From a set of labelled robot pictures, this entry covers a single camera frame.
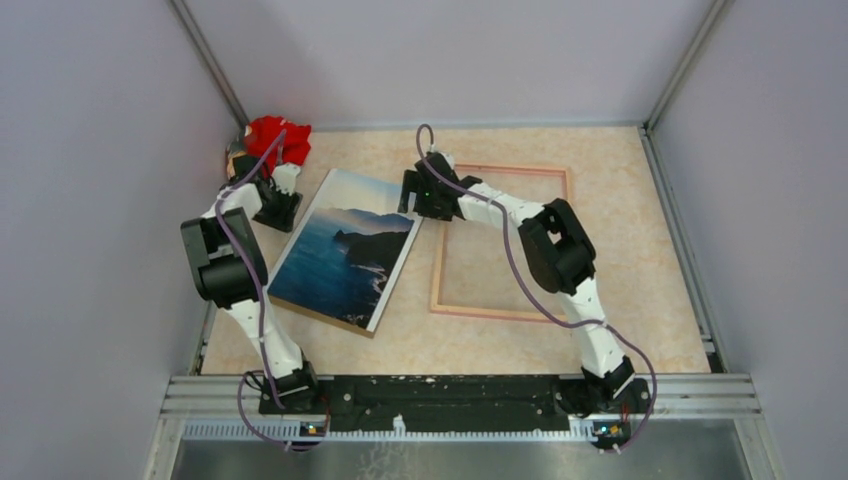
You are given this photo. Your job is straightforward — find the pink wooden picture frame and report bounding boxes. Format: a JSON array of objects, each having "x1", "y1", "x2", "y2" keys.
[{"x1": 429, "y1": 162, "x2": 572, "y2": 323}]

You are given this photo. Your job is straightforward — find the seascape photo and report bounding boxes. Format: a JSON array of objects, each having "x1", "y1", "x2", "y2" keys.
[{"x1": 267, "y1": 169, "x2": 421, "y2": 337}]

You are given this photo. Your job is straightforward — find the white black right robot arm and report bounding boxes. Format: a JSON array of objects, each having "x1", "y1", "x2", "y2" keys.
[{"x1": 398, "y1": 150, "x2": 648, "y2": 415}]

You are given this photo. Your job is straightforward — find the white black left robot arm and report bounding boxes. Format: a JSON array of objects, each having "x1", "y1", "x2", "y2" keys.
[{"x1": 180, "y1": 157, "x2": 321, "y2": 414}]

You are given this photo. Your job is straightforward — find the red crumpled cloth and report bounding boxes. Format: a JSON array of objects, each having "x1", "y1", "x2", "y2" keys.
[{"x1": 225, "y1": 116, "x2": 312, "y2": 182}]

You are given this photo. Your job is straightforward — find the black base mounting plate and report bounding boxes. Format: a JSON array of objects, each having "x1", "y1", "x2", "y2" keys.
[{"x1": 256, "y1": 375, "x2": 650, "y2": 434}]

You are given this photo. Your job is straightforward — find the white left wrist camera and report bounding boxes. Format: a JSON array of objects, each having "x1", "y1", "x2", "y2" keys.
[{"x1": 271, "y1": 163, "x2": 301, "y2": 195}]

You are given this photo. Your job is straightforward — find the aluminium front rail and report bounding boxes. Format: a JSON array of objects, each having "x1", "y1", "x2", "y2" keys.
[{"x1": 145, "y1": 373, "x2": 785, "y2": 479}]

